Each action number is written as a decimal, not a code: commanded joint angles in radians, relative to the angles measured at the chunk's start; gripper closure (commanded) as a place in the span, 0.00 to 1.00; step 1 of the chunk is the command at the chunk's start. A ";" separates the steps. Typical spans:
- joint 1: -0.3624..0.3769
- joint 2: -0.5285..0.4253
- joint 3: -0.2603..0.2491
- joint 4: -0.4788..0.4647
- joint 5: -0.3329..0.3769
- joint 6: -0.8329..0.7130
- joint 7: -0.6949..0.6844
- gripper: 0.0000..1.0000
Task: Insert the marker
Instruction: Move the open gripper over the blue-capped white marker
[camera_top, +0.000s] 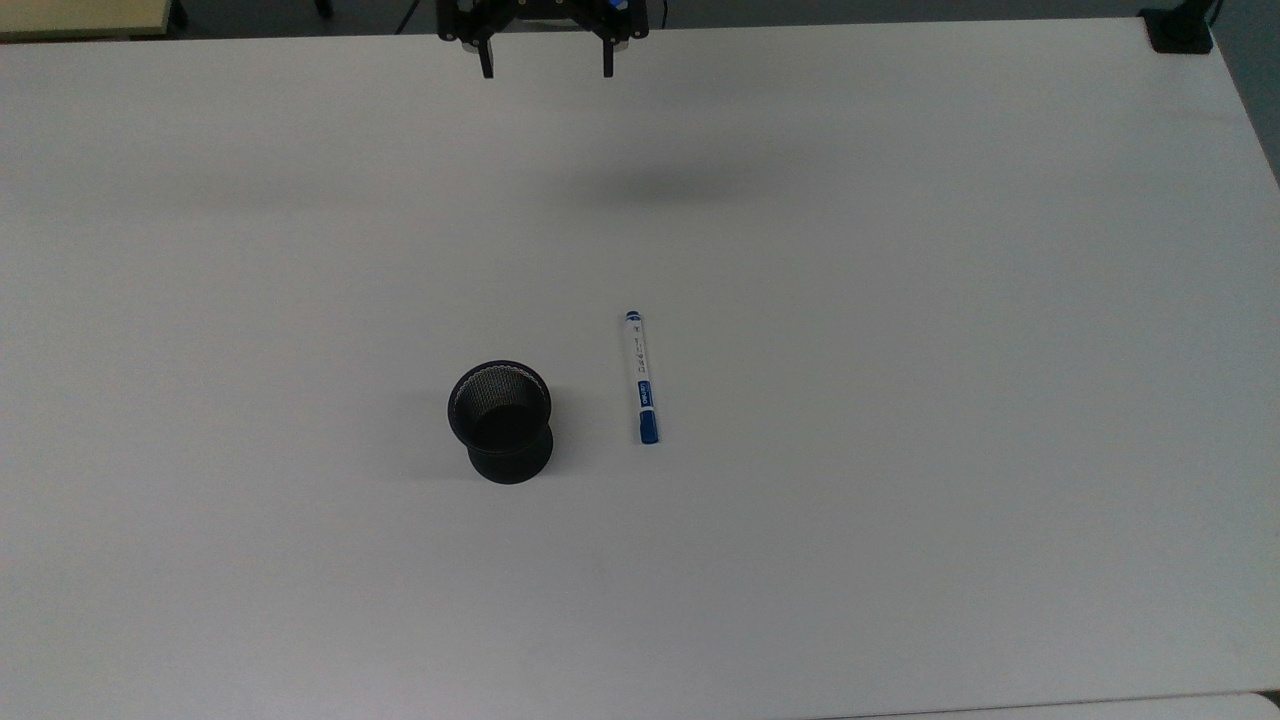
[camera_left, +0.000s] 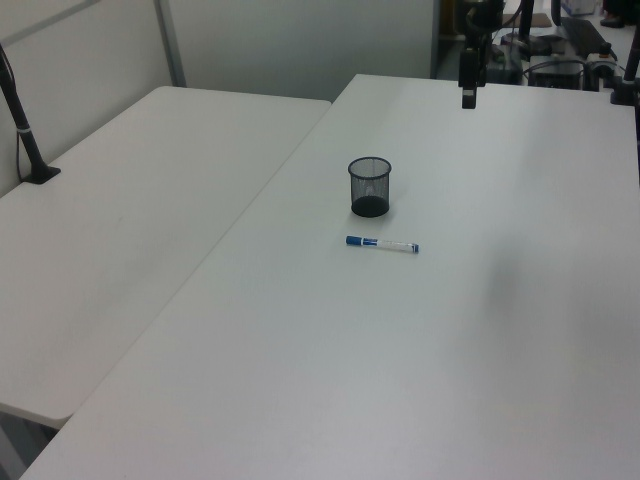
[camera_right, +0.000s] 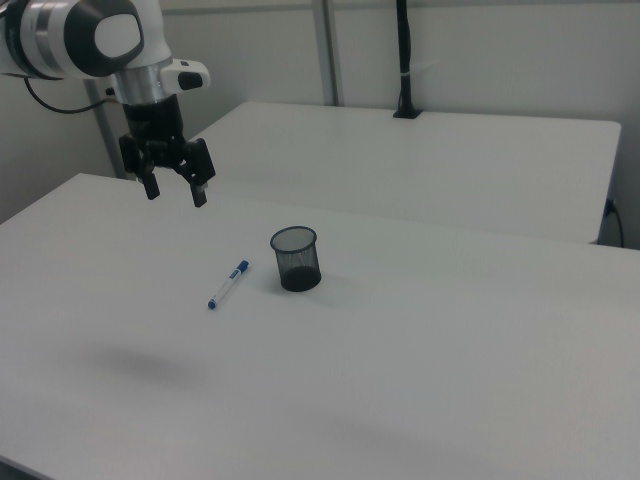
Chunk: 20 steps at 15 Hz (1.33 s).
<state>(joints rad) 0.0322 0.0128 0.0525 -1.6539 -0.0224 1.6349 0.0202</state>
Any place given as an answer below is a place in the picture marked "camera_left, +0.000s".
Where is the black electronics box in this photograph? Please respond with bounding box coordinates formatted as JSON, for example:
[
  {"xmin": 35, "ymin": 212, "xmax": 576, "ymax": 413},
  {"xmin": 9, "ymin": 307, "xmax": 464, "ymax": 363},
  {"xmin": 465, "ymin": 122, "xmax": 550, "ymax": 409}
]
[{"xmin": 528, "ymin": 56, "xmax": 587, "ymax": 91}]

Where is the black mesh pen cup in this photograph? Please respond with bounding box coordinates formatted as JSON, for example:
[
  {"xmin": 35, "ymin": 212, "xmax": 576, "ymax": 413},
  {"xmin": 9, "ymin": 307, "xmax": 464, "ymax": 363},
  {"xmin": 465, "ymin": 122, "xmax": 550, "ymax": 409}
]
[{"xmin": 347, "ymin": 156, "xmax": 393, "ymax": 219}]

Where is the black stand with round base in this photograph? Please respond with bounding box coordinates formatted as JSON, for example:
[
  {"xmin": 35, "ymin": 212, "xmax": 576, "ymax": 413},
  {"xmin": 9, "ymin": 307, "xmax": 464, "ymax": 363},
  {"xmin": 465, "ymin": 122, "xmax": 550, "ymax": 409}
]
[{"xmin": 501, "ymin": 0, "xmax": 552, "ymax": 57}]

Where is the emergency stop button box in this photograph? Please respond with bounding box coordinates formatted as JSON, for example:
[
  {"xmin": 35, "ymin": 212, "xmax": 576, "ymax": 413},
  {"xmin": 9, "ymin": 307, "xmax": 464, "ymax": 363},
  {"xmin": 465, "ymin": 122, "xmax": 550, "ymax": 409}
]
[{"xmin": 586, "ymin": 42, "xmax": 620, "ymax": 77}]

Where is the white and blue cardboard box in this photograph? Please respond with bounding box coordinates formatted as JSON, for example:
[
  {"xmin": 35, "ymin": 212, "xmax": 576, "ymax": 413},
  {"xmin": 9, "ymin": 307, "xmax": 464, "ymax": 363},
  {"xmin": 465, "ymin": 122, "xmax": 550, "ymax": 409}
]
[{"xmin": 559, "ymin": 0, "xmax": 600, "ymax": 16}]

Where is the blue and white marker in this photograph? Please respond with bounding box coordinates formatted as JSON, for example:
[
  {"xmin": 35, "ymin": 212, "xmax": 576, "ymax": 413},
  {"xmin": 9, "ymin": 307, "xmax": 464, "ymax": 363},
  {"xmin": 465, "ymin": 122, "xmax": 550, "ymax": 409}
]
[{"xmin": 344, "ymin": 235, "xmax": 421, "ymax": 255}]

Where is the black camera pole with base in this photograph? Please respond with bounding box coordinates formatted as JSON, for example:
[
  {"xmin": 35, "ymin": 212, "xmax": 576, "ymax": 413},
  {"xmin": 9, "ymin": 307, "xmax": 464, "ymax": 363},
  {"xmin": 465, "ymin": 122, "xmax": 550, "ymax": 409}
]
[{"xmin": 0, "ymin": 42, "xmax": 62, "ymax": 187}]

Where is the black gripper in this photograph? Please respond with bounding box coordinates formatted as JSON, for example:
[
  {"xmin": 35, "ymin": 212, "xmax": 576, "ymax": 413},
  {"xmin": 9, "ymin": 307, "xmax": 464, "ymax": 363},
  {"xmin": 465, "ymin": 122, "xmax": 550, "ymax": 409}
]
[{"xmin": 459, "ymin": 0, "xmax": 505, "ymax": 111}]

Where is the grey metal partition post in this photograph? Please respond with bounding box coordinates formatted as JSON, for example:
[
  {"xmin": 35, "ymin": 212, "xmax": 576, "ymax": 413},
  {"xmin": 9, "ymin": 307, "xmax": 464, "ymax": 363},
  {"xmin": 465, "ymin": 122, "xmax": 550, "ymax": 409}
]
[{"xmin": 151, "ymin": 0, "xmax": 188, "ymax": 89}]

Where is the black clamped camera pole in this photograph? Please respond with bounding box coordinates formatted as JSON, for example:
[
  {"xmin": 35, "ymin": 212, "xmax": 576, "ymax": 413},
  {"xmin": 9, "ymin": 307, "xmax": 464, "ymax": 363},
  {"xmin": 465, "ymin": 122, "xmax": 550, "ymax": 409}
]
[{"xmin": 608, "ymin": 27, "xmax": 640, "ymax": 107}]

